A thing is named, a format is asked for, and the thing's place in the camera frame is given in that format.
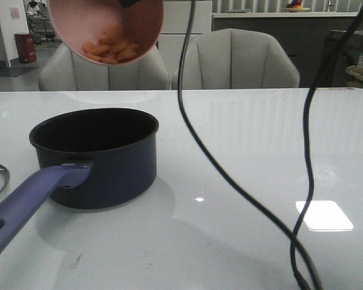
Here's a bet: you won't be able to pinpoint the black cable right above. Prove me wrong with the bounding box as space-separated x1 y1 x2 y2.
289 0 363 290

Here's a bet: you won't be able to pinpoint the grey counter with white top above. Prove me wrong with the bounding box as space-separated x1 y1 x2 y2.
213 12 363 88

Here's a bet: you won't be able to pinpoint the black cable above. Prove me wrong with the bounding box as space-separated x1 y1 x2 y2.
289 0 363 290
177 0 323 290

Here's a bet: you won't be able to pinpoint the fruit plate on counter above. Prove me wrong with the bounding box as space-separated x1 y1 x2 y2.
284 0 310 13

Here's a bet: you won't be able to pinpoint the pink plastic bowl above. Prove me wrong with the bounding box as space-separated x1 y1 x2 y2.
47 1 164 66

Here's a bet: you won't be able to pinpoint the black cable left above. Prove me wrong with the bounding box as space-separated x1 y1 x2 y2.
177 0 323 290

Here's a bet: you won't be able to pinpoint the beige cushion at right edge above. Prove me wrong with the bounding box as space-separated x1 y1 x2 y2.
346 65 363 89

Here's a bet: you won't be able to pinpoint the dark appliance at right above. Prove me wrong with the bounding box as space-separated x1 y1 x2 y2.
319 30 363 87

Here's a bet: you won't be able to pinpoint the white cabinet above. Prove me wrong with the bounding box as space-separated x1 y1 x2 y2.
158 1 212 76

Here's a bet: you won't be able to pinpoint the red bin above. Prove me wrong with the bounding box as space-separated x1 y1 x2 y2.
15 33 37 63

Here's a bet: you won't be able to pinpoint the left grey upholstered chair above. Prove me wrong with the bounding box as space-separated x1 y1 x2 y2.
39 44 171 91

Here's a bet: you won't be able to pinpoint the orange ham pieces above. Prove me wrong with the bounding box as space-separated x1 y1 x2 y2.
82 25 140 65

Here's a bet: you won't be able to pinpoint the grey upholstered chair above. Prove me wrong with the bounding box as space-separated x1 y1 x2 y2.
39 44 171 91
182 28 300 90

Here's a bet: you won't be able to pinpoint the dark blue saucepan purple handle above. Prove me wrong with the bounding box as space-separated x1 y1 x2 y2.
0 108 159 254

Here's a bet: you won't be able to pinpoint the right grey upholstered chair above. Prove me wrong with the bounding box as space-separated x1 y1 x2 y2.
182 28 300 90

